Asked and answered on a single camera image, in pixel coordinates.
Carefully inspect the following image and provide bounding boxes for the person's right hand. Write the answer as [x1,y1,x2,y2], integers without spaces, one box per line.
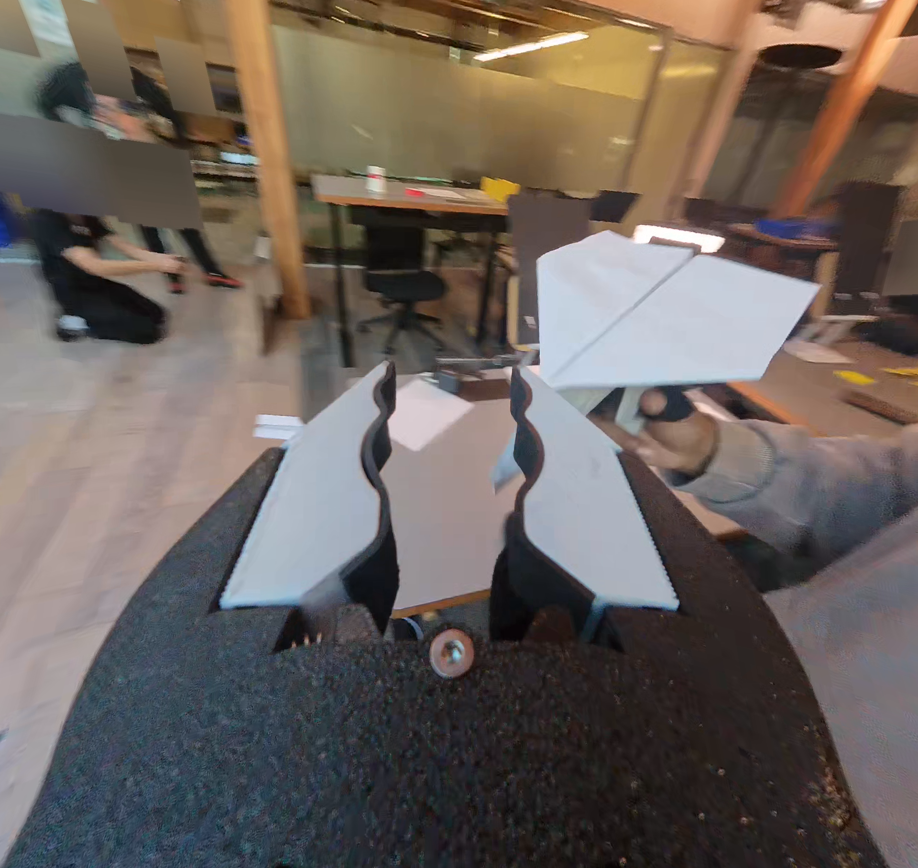
[617,387,721,478]

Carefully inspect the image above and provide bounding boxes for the thick wooden pillar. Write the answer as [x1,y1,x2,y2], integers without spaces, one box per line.
[215,0,311,320]

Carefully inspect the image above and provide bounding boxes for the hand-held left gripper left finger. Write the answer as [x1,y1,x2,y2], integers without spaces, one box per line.
[219,360,400,632]

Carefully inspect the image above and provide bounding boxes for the person's right forearm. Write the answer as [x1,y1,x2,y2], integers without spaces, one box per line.
[667,419,918,575]

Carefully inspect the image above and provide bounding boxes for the folded paper airplane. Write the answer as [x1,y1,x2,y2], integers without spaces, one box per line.
[783,337,854,365]

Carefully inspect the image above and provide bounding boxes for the grey table with wooden edge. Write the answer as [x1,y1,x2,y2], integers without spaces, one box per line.
[728,341,918,439]

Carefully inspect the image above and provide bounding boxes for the wooden top desk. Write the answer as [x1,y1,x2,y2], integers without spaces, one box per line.
[312,174,519,368]

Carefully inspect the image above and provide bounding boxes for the slanted orange beam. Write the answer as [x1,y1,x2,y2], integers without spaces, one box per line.
[775,0,918,220]

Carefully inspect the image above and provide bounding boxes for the grey desk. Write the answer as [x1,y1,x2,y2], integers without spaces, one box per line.
[301,369,753,618]

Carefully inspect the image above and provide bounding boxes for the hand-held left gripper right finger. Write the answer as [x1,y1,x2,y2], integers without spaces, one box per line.
[490,364,681,644]

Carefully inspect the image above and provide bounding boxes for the white paper sheet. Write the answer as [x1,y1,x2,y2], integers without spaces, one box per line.
[391,379,474,453]
[536,231,822,433]

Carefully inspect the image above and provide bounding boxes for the black office chair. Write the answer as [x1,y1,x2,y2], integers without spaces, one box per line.
[356,226,449,354]

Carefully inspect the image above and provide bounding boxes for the black speaker cabinet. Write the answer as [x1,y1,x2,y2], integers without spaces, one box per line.
[835,181,901,295]

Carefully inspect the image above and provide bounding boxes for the brown rectangular case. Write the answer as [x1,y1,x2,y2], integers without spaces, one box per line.
[842,391,918,424]

